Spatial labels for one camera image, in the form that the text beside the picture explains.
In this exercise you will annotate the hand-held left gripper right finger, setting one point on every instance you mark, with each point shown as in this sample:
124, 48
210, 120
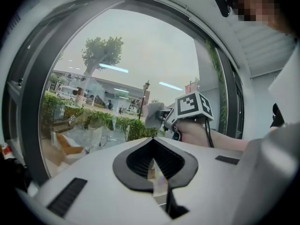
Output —
211, 184

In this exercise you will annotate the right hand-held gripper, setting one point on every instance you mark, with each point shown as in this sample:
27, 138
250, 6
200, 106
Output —
187, 107

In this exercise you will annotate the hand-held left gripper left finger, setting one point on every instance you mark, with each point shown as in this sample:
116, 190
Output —
93, 191

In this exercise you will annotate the grey cloth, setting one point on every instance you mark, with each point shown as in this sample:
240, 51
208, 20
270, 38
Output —
152, 116

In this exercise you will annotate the person's right forearm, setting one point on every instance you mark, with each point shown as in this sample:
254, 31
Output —
225, 142

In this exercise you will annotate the person's right hand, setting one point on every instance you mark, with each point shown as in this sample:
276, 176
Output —
194, 132

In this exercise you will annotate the green hedge row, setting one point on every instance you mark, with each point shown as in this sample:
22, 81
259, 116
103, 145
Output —
138, 128

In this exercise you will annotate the red street banner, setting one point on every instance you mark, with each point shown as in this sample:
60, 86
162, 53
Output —
188, 88

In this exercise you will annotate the black bag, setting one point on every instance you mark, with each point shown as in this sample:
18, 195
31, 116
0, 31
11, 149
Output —
14, 174

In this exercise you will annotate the street tree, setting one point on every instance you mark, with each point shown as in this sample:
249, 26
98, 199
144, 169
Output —
100, 50

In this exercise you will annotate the small red object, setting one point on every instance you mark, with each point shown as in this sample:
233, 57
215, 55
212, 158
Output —
6, 151

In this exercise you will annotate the white van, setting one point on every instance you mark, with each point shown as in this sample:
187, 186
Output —
65, 92

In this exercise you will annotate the person's head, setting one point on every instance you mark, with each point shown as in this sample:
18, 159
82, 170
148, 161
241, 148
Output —
264, 6

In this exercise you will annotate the black street lamp post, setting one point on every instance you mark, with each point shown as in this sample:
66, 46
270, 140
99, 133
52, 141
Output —
145, 88

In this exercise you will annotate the black window frame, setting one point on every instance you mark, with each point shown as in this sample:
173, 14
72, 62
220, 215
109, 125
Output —
30, 102

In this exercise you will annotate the black head-worn camera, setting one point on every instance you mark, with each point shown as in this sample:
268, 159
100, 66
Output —
223, 3

